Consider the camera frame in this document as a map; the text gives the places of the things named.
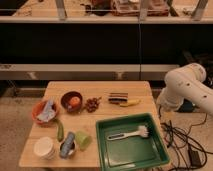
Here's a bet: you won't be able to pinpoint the crumpled white blue packet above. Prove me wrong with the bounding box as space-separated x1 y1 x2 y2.
37 100 56 122

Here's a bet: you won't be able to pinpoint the yellow banana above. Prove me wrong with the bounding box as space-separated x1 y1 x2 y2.
119 99 141 107

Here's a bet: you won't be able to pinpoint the orange plastic bowl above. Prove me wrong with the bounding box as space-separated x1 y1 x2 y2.
31 100 59 125

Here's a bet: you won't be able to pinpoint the bunch of brown grapes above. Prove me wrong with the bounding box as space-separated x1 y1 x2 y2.
85 97 101 113

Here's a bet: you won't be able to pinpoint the black cables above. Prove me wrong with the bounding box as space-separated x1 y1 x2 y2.
158 105 213 169

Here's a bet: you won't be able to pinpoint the dark brown bowl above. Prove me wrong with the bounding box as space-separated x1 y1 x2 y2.
61 91 83 113

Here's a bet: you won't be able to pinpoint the white paper cup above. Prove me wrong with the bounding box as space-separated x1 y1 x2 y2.
33 137 55 159

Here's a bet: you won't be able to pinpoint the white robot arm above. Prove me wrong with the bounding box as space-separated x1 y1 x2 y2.
157 63 213 116

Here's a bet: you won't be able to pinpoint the green plastic tray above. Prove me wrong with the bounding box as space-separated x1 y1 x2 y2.
96 113 170 171

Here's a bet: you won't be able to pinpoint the white dish brush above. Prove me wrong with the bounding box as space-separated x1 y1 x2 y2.
107 125 149 141

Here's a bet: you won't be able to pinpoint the striped dark block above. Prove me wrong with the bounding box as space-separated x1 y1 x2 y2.
108 93 128 103

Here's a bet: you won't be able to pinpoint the green cucumber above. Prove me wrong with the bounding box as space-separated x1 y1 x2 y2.
56 119 64 142

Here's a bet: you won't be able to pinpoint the light green plastic cup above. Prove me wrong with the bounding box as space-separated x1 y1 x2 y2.
75 131 92 150

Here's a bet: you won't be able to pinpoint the wooden table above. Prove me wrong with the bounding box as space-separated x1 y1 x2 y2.
19 81 163 170

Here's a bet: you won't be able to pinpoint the orange fruit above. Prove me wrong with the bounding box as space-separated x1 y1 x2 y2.
69 96 81 107

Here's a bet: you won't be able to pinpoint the blue grey can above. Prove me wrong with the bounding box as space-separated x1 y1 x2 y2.
59 132 75 159

